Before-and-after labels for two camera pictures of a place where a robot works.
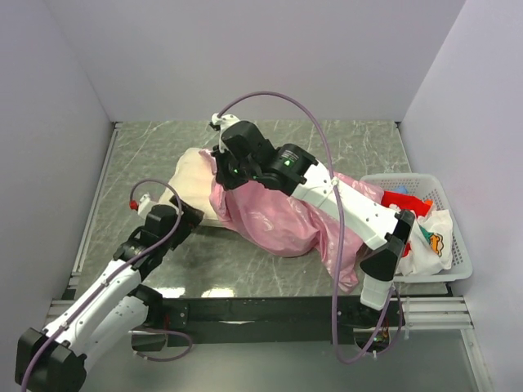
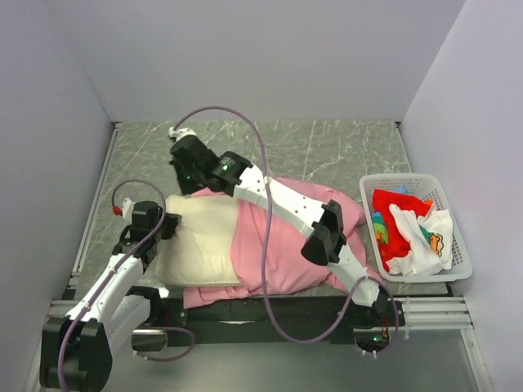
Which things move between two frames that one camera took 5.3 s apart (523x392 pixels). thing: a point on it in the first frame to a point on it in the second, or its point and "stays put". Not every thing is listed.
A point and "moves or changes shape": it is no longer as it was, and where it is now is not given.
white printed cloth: (431, 240) stays put
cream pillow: (191, 180) moves or changes shape
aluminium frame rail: (423, 314) stays put
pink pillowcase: (279, 224) moves or changes shape
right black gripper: (221, 158) to (184, 189)
